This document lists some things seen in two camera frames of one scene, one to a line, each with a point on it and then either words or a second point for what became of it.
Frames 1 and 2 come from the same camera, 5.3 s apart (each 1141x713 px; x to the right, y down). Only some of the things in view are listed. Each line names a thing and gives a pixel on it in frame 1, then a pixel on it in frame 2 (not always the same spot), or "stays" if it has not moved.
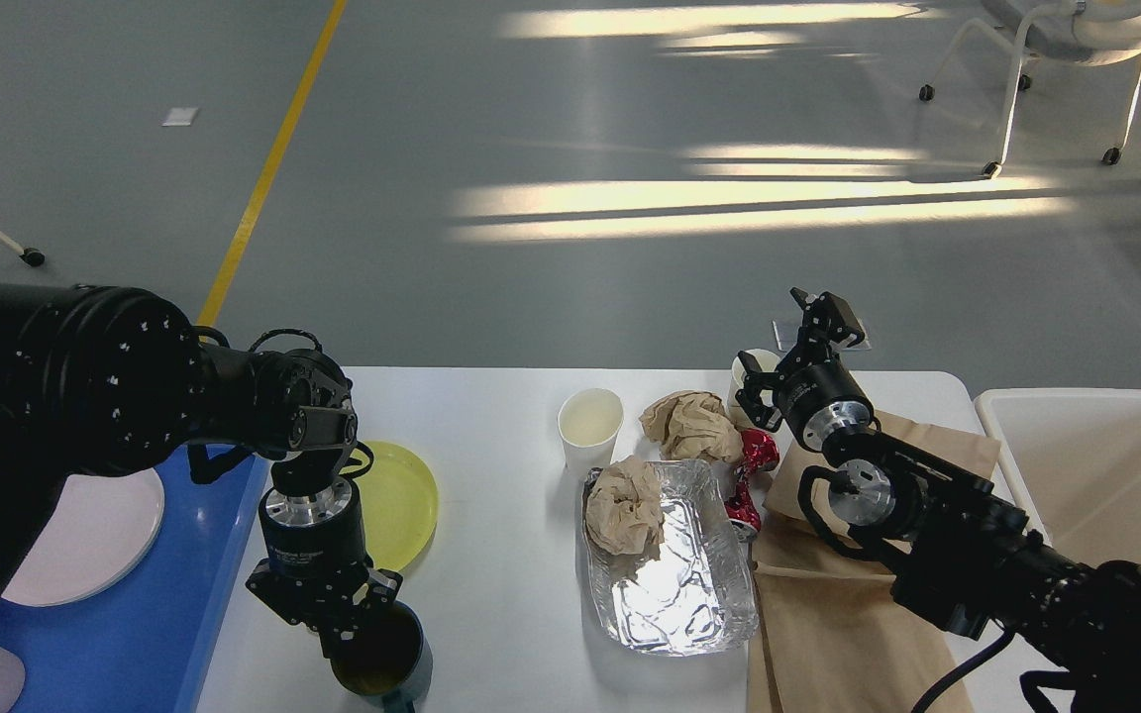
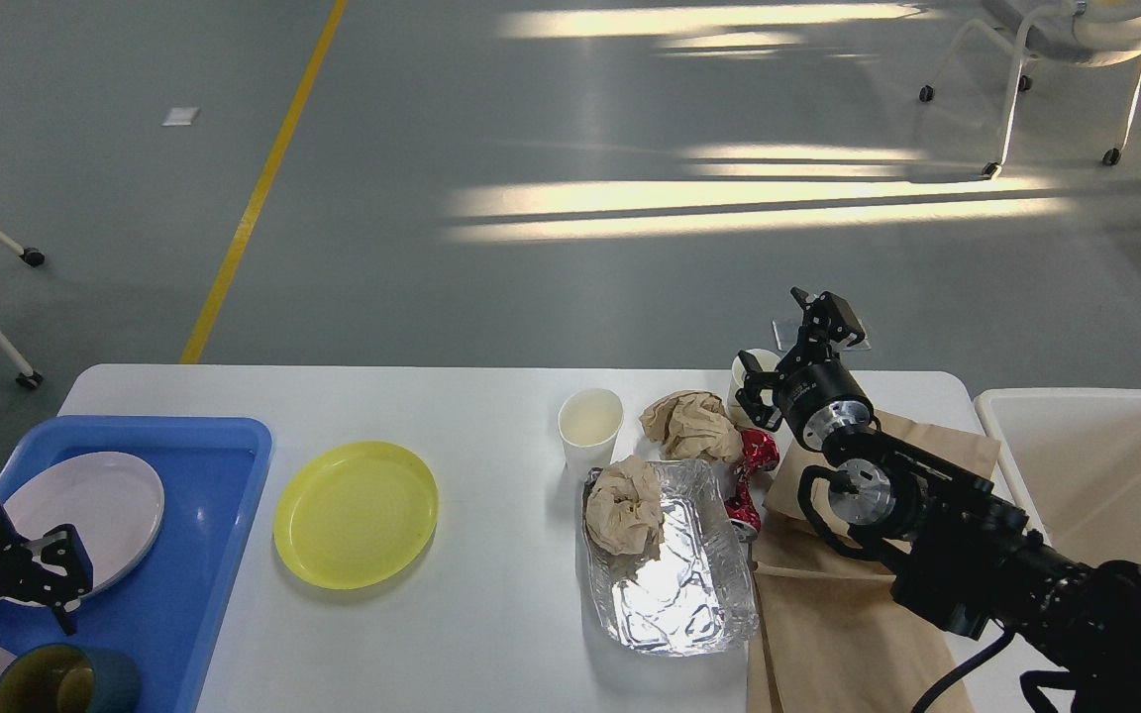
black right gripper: (818, 399) stays
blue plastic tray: (142, 643) stays
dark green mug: (387, 657) to (47, 677)
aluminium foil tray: (693, 594) stays
